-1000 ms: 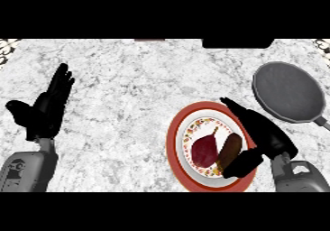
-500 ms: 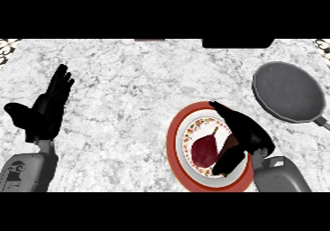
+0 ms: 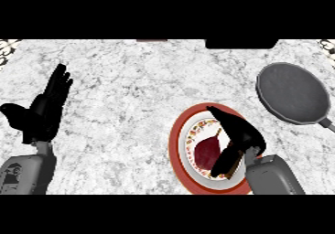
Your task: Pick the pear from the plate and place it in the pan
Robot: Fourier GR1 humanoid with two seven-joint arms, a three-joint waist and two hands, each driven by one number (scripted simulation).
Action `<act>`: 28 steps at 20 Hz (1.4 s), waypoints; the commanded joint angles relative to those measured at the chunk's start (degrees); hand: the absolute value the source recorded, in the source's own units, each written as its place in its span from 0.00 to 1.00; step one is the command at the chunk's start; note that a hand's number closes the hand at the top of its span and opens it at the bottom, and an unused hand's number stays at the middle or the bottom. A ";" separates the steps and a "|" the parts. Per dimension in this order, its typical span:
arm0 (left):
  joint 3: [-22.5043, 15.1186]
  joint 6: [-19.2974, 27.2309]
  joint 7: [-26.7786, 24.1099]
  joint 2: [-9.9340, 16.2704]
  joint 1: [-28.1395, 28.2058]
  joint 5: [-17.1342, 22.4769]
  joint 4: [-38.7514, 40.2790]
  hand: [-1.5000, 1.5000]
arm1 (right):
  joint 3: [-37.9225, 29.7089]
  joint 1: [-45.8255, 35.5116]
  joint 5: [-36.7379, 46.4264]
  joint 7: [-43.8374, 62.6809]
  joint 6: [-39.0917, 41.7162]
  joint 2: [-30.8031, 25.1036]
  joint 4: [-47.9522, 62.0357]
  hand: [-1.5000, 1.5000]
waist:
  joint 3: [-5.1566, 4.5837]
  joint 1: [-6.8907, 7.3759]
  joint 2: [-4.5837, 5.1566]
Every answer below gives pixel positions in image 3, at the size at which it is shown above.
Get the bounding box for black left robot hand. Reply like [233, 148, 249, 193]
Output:
[0, 63, 74, 145]

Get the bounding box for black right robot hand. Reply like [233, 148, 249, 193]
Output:
[205, 105, 267, 179]

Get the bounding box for dark red pear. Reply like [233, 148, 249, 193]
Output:
[193, 128, 224, 172]

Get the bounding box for dark grey frying pan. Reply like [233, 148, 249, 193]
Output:
[255, 61, 335, 137]

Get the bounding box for red-rimmed white plate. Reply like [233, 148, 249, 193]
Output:
[167, 102, 264, 196]

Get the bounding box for black appliance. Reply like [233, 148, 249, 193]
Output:
[203, 38, 279, 50]

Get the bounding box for brown flat object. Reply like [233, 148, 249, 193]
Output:
[136, 38, 168, 43]

